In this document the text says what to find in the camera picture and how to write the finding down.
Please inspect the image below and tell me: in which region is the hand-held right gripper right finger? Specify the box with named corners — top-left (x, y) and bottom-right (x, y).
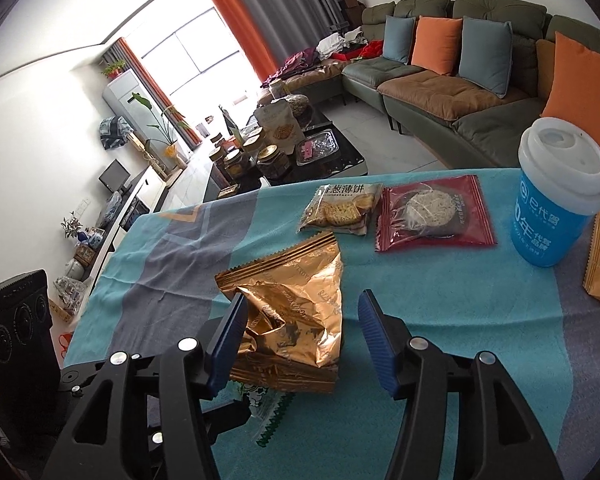
top-left (357, 288), bottom-right (565, 480)

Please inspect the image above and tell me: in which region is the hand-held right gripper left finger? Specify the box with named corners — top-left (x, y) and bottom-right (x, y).
top-left (40, 291), bottom-right (251, 480)

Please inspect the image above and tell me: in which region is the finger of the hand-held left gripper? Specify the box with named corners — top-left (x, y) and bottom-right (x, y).
top-left (201, 397), bottom-right (254, 438)

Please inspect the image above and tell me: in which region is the green and white wrapper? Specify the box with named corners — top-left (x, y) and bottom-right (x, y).
top-left (239, 384), bottom-right (297, 449)

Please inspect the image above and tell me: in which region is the gold snack wrapper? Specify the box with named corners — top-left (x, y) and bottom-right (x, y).
top-left (214, 232), bottom-right (344, 394)

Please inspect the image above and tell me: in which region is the yellow box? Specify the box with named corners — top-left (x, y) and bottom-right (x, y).
top-left (47, 297), bottom-right (76, 324)

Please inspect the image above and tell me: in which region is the clear bag of small goods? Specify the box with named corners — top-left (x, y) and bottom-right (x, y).
top-left (53, 274), bottom-right (89, 311)

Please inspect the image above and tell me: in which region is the teal and grey blanket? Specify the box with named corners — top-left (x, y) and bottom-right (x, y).
top-left (62, 165), bottom-right (600, 480)

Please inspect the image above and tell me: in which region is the small plant in blue vase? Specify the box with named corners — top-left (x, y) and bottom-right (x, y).
top-left (61, 212), bottom-right (89, 246)

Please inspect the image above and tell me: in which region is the clear cracker packet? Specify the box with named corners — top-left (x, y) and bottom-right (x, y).
top-left (297, 182), bottom-right (384, 237)

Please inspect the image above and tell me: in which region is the red rice cake packet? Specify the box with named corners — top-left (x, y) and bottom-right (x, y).
top-left (374, 175), bottom-right (497, 253)

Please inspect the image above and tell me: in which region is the white tv cabinet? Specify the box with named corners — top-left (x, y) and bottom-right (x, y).
top-left (50, 164), bottom-right (187, 337)

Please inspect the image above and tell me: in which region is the crumpled clear plastic bag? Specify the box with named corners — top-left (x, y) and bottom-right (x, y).
top-left (99, 190), bottom-right (124, 226)

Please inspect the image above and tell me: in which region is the black and white coffee table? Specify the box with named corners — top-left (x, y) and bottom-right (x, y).
top-left (200, 109), bottom-right (369, 202)

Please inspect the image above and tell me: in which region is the group of glass jars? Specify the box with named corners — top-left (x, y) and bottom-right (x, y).
top-left (207, 127), bottom-right (294, 184)

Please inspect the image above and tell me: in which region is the black monitor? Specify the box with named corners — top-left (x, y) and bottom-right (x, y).
top-left (98, 158), bottom-right (132, 194)

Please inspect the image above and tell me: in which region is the clear plastic snack tray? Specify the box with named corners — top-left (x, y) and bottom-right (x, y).
top-left (295, 129), bottom-right (341, 166)

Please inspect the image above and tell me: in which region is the green paper packet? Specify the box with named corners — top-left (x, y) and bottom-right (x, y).
top-left (222, 107), bottom-right (244, 141)

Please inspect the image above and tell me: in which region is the tall plant in yellow pot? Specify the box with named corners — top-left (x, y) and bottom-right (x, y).
top-left (129, 90), bottom-right (192, 169)

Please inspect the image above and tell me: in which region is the large clear snack bag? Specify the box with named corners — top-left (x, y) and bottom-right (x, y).
top-left (257, 98), bottom-right (306, 156)

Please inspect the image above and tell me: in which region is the cloth-covered standing fan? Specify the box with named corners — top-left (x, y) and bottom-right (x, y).
top-left (98, 115), bottom-right (151, 166)

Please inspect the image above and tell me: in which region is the blue cup with white lid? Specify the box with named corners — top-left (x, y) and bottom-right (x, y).
top-left (510, 117), bottom-right (600, 267)

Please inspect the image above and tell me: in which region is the green sofa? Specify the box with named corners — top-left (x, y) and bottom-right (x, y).
top-left (267, 0), bottom-right (600, 183)

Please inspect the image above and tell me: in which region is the grey and orange curtain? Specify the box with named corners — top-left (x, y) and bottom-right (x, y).
top-left (102, 37), bottom-right (202, 149)

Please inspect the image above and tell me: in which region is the white standing air conditioner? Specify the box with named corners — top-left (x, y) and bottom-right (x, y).
top-left (102, 70), bottom-right (154, 142)

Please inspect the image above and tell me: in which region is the brown seat mat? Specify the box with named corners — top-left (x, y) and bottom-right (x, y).
top-left (377, 68), bottom-right (512, 122)

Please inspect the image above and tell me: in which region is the tan seat mat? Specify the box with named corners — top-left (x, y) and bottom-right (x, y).
top-left (274, 59), bottom-right (354, 92)

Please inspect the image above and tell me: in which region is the small potted green plant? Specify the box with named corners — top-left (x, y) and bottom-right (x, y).
top-left (101, 58), bottom-right (129, 80)

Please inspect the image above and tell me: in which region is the large window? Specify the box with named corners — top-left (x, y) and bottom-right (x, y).
top-left (129, 4), bottom-right (262, 127)

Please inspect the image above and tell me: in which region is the pile of clothes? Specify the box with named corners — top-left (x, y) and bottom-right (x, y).
top-left (262, 29), bottom-right (386, 87)

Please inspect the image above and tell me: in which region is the orange cushion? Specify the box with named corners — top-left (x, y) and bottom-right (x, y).
top-left (410, 16), bottom-right (464, 77)
top-left (539, 31), bottom-right (600, 134)

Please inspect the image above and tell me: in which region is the blue cushion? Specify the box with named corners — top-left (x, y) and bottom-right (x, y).
top-left (382, 14), bottom-right (416, 65)
top-left (457, 16), bottom-right (514, 100)

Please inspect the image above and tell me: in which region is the brown cushion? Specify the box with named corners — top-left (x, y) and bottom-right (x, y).
top-left (534, 38), bottom-right (557, 102)

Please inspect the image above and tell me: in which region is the brown wooden box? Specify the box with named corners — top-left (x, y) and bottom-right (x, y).
top-left (338, 0), bottom-right (366, 24)

